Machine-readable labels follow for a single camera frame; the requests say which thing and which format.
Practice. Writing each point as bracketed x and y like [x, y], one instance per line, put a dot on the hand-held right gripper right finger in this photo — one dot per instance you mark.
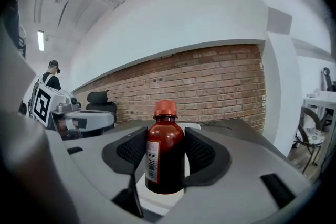
[231, 178]

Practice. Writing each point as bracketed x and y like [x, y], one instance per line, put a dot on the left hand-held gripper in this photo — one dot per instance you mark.
[52, 102]

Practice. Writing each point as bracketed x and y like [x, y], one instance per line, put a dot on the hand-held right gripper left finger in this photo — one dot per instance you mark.
[89, 157]

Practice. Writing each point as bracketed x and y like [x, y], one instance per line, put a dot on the small brown bottle orange cap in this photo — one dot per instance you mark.
[168, 149]

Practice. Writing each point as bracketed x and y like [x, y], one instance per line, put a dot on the black office chair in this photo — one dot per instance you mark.
[101, 107]

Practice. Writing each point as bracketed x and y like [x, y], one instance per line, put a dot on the ceiling strip light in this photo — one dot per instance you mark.
[40, 40]

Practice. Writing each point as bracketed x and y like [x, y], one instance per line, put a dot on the patterned seat cushion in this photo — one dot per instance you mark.
[313, 136]

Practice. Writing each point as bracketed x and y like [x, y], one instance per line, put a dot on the white table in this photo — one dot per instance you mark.
[321, 99]

